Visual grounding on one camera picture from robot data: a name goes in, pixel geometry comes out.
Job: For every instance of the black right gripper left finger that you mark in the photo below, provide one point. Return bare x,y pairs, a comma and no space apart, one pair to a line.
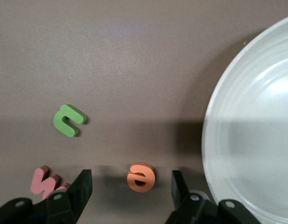
80,189

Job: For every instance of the brown table mat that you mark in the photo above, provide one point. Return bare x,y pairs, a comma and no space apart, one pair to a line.
134,58

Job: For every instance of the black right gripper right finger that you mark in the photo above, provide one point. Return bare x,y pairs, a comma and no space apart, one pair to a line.
181,193

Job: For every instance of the orange foam letter e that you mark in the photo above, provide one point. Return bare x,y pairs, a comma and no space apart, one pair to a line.
141,189

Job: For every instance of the pink foam letter w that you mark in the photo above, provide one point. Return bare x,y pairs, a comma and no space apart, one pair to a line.
40,184

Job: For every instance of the beige round plate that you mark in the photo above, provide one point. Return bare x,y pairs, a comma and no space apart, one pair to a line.
251,116

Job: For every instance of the green foam letter u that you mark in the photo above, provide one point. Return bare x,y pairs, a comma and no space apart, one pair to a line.
58,121

